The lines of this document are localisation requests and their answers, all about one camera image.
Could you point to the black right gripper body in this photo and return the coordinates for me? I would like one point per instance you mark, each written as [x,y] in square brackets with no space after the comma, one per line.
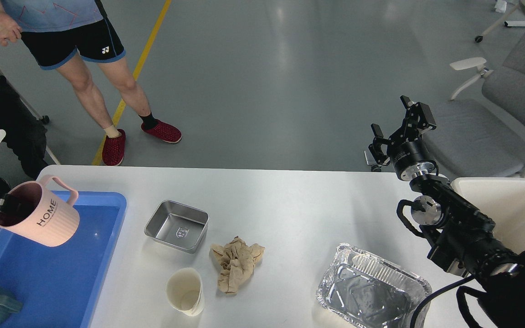
[409,159]

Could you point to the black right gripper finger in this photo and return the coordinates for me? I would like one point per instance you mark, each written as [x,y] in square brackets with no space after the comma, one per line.
[418,120]
[378,139]

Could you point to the aluminium foil tray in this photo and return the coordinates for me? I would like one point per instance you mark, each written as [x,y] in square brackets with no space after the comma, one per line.
[370,292]

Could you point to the blue plastic tray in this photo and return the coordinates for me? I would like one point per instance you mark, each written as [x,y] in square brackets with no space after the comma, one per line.
[59,286]

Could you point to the square stainless steel tray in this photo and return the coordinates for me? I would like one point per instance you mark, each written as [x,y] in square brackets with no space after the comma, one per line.
[178,226]

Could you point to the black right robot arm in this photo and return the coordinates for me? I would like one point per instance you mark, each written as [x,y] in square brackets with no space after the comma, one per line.
[460,235]

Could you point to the white chair base far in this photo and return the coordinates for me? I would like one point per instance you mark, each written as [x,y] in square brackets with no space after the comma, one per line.
[503,20]

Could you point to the cream paper cup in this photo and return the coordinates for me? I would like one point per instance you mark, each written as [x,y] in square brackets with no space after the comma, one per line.
[184,291]

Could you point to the seated person at left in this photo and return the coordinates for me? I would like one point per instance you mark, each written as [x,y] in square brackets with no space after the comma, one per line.
[24,134]

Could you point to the grey office chair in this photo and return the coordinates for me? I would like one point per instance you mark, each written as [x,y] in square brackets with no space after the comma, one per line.
[481,130]

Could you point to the cream plastic bin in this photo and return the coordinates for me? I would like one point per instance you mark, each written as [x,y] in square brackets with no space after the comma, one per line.
[503,200]

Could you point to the crumpled brown paper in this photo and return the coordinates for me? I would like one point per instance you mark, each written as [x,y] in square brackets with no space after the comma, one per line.
[237,261]

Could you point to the standing person in shorts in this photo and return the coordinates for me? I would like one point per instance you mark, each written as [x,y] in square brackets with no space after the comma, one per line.
[65,34]

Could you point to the pink HOME mug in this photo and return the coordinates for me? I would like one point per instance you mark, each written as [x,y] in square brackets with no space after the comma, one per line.
[48,220]

